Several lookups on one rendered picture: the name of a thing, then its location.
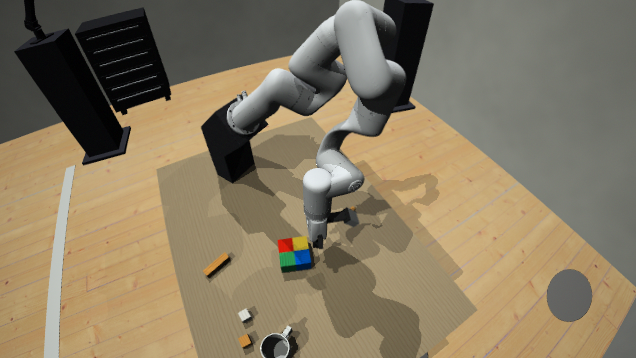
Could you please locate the green cube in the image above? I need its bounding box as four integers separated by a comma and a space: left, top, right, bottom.
279, 251, 297, 273

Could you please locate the yellow cube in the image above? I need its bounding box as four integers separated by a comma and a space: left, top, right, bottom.
292, 236, 309, 251

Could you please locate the red cube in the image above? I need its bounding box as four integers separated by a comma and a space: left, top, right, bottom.
278, 238, 294, 253

